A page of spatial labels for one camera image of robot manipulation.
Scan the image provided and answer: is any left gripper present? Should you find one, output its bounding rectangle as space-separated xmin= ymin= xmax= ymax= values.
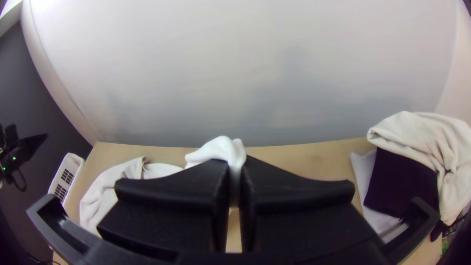
xmin=0 ymin=123 xmax=49 ymax=182

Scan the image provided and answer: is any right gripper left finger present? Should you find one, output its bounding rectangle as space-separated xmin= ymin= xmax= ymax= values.
xmin=96 ymin=158 xmax=231 ymax=261

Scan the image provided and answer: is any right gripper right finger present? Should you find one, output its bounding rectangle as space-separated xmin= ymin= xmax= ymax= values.
xmin=238 ymin=154 xmax=384 ymax=255

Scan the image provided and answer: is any white t-shirt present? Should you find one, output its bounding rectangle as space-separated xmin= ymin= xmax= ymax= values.
xmin=78 ymin=135 xmax=248 ymax=237

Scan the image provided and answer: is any white laundry basket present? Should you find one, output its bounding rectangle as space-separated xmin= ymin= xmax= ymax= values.
xmin=47 ymin=152 xmax=86 ymax=208

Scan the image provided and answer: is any pile of folded clothes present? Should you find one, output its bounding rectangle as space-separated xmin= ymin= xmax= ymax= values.
xmin=349 ymin=110 xmax=471 ymax=244

